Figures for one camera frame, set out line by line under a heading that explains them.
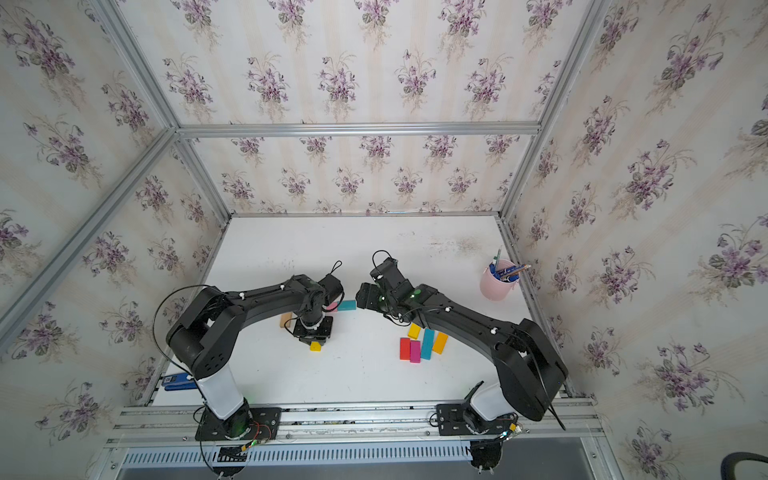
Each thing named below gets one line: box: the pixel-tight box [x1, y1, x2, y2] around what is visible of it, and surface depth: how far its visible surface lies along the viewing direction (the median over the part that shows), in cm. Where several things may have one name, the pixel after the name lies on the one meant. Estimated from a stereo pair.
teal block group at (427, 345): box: [422, 328, 435, 360], surface depth 88 cm
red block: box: [399, 337, 411, 361], surface depth 87 cm
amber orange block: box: [432, 332, 449, 355], surface depth 88 cm
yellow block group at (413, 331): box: [407, 323, 421, 339], surface depth 90 cm
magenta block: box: [410, 340, 421, 363], surface depth 86 cm
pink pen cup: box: [480, 259, 520, 301], surface depth 94 cm
